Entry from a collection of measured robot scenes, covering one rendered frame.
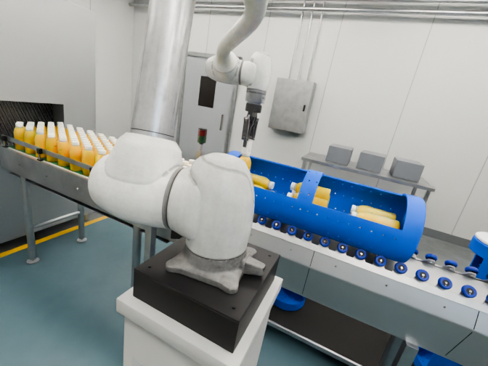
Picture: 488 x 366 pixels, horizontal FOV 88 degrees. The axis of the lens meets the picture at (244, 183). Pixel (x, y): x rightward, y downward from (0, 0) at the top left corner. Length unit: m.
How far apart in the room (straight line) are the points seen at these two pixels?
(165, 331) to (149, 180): 0.32
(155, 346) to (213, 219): 0.34
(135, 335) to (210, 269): 0.26
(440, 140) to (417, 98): 0.67
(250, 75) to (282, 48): 3.59
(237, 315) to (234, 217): 0.19
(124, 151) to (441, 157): 4.32
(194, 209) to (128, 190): 0.15
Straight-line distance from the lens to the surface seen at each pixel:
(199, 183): 0.53
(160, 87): 0.63
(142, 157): 0.59
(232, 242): 0.57
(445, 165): 4.58
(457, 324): 1.33
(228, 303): 0.58
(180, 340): 0.63
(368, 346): 2.07
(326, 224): 1.12
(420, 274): 1.24
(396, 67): 4.48
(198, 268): 0.61
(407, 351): 1.47
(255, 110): 1.17
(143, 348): 0.77
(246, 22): 0.94
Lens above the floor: 1.48
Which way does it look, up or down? 17 degrees down
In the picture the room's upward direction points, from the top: 10 degrees clockwise
